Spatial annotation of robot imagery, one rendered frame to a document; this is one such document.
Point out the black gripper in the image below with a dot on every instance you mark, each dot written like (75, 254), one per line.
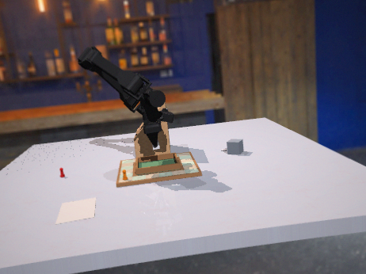
(151, 127)

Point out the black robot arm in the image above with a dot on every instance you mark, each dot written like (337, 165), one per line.
(129, 85)

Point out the orange game pawn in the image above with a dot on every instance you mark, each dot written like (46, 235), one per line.
(125, 175)

